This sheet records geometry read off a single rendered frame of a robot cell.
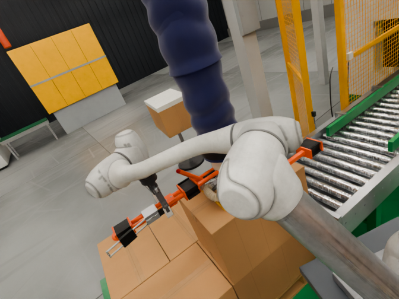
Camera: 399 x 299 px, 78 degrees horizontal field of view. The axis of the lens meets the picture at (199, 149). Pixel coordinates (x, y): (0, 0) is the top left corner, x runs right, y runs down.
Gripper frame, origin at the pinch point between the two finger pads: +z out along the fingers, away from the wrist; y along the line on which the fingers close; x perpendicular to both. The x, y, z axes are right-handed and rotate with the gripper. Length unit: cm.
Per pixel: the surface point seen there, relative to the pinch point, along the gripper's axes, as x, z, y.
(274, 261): -38, 62, -18
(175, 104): -81, 10, 170
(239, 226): -24.9, 20.0, -18.5
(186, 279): 9, 53, 3
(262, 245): -33, 42, -19
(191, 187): -15.5, -2.3, -1.5
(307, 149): -66, -3, -27
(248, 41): -145, -32, 99
